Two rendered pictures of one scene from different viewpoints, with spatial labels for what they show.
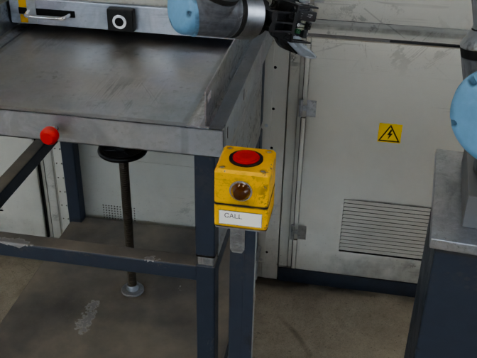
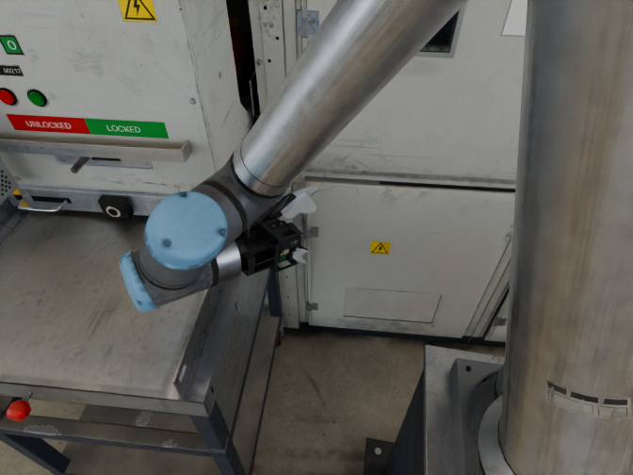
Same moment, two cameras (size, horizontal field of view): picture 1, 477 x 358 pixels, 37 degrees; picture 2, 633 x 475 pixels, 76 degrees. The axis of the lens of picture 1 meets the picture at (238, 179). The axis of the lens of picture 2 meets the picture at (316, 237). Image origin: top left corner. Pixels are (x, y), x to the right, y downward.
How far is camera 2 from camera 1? 0.85 m
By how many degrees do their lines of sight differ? 15
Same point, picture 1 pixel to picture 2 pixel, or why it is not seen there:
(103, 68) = (93, 279)
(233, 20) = (202, 285)
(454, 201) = (446, 447)
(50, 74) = (35, 298)
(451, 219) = not seen: outside the picture
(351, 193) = (350, 284)
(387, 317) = (380, 360)
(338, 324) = (345, 370)
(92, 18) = (89, 204)
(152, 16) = (146, 203)
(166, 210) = not seen: hidden behind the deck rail
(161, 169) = not seen: hidden behind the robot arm
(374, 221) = (369, 299)
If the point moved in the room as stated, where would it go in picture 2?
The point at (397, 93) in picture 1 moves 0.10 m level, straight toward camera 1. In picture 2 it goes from (386, 221) to (384, 245)
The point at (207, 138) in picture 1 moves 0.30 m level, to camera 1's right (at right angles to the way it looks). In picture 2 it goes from (188, 406) to (370, 394)
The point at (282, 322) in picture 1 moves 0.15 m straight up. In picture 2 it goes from (303, 372) to (302, 352)
